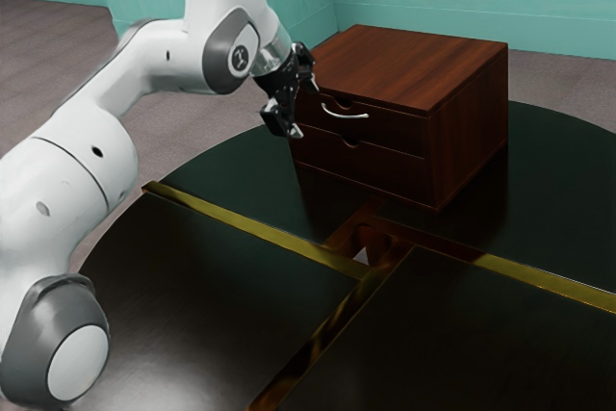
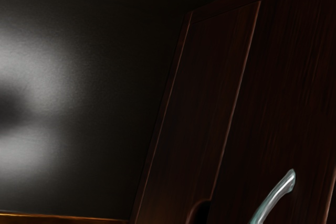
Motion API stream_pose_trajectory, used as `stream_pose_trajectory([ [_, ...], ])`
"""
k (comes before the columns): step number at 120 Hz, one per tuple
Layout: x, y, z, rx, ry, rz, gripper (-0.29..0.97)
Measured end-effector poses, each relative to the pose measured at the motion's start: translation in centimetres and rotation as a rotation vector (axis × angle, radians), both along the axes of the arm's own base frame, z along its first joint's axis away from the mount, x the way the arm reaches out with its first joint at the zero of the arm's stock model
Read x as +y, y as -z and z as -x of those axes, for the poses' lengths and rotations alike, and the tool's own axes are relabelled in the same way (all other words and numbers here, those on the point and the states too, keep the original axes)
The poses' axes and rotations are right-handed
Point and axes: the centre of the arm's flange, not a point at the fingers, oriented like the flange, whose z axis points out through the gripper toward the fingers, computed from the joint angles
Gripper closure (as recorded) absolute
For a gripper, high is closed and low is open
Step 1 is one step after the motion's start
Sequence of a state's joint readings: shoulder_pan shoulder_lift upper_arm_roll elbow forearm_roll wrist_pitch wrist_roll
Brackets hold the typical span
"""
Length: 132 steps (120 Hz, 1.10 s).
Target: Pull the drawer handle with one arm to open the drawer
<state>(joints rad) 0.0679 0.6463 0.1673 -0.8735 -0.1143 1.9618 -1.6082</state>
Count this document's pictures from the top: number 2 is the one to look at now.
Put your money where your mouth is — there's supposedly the dark brown wooden cabinet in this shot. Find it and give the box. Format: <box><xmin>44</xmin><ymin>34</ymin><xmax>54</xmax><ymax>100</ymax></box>
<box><xmin>129</xmin><ymin>0</ymin><xmax>336</xmax><ymax>224</ymax></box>

